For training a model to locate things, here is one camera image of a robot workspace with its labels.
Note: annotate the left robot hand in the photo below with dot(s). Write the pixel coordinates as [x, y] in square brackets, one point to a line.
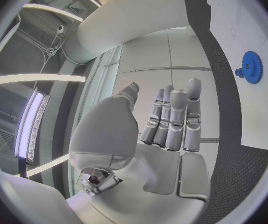
[147, 171]

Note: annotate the white task board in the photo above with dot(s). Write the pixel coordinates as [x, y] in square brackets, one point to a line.
[252, 115]

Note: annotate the glowing light bar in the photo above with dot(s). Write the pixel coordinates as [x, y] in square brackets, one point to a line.
[30, 123]

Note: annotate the small blue gear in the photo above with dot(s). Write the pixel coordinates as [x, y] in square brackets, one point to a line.
[239, 72]

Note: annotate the large blue gear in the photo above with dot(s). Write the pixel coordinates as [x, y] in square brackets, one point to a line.
[252, 67]

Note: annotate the small white ceiling camera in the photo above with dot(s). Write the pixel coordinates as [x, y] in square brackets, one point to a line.
[60, 28]

